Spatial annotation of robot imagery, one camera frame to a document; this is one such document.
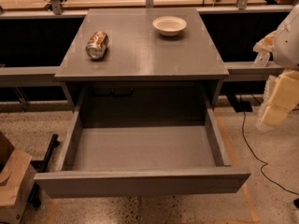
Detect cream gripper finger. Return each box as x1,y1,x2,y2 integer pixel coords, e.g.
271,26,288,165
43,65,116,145
256,70,299,132
253,31,276,53

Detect orange soda can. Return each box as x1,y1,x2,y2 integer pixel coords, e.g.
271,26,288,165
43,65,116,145
85,31,109,60

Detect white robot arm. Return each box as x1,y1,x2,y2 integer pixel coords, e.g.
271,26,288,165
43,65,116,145
253,5,299,131

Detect open grey top drawer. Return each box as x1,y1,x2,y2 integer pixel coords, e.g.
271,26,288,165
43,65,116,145
36,87,250,198

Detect clear sanitizer bottle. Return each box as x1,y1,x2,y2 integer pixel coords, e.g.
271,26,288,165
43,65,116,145
254,52,270,67

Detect white bowl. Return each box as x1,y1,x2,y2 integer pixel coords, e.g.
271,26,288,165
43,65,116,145
152,16,187,36

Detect grey cabinet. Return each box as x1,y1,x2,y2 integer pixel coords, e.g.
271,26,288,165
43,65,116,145
55,8,228,128

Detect cardboard box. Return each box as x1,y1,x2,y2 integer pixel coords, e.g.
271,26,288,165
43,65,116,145
0,133,36,224

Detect black floor cable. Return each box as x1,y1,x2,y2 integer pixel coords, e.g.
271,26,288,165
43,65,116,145
240,93,299,209

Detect black cart frame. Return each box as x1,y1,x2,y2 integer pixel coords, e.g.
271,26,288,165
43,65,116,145
27,133,60,208

